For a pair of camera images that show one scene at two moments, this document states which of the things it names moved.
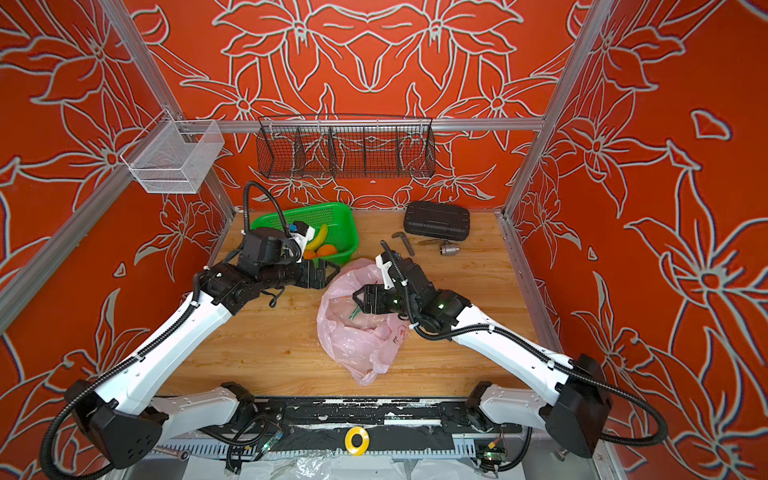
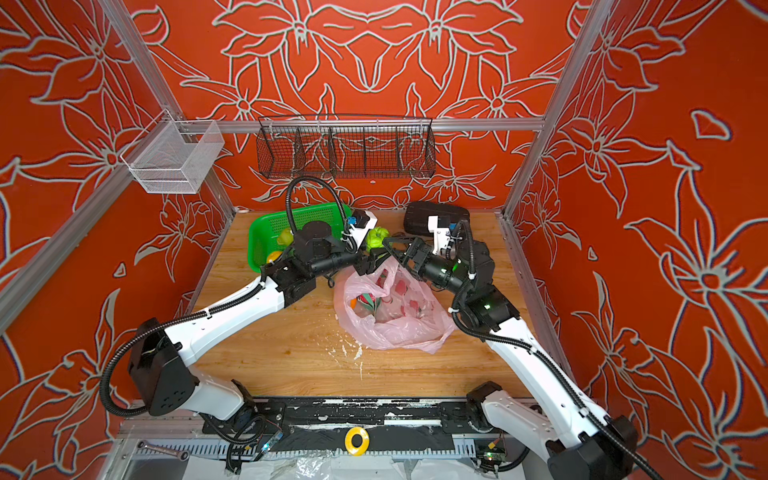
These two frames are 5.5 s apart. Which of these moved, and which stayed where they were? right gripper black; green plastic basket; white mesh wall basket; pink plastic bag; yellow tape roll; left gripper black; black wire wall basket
Moved: right gripper black; pink plastic bag; left gripper black
Stayed: yellow tape roll; white mesh wall basket; black wire wall basket; green plastic basket
